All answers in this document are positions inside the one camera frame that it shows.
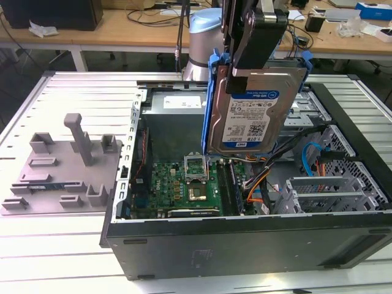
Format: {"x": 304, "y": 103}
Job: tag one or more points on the hard disk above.
{"x": 254, "y": 128}

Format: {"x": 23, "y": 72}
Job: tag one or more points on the green motherboard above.
{"x": 165, "y": 190}

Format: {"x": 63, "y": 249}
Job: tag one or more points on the crumpled clear plastic bag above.
{"x": 43, "y": 29}

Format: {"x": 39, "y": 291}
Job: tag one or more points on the black graphics card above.
{"x": 193, "y": 212}

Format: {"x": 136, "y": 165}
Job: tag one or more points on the small black cube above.
{"x": 313, "y": 24}

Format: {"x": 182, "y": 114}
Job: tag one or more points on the CPU socket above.
{"x": 197, "y": 194}

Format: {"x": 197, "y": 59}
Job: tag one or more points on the flat white box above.
{"x": 340, "y": 14}

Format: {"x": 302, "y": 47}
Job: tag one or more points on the large black box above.
{"x": 52, "y": 13}

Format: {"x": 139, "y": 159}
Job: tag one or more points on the black case fan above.
{"x": 143, "y": 153}

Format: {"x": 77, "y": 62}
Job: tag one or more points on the black open PC case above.
{"x": 245, "y": 251}

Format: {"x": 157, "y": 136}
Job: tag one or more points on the blue cardboard box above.
{"x": 372, "y": 12}

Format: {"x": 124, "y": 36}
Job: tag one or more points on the metal disk bay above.
{"x": 318, "y": 183}

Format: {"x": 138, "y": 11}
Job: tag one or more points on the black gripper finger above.
{"x": 237, "y": 85}

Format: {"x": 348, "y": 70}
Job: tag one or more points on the clear plastic bags pile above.
{"x": 352, "y": 27}

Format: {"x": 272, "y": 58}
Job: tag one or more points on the grey metal drive cage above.
{"x": 306, "y": 116}

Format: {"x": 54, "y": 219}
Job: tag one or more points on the dark installed RAM stick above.
{"x": 238, "y": 190}

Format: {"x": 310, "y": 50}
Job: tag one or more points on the grey parts rack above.
{"x": 61, "y": 171}

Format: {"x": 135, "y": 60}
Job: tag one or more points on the wooden desk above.
{"x": 337, "y": 43}
{"x": 92, "y": 33}

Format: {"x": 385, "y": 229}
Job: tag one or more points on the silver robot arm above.
{"x": 199, "y": 46}

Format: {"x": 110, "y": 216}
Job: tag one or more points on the small white box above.
{"x": 384, "y": 35}

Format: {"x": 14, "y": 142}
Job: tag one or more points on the grey metal power supply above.
{"x": 171, "y": 131}

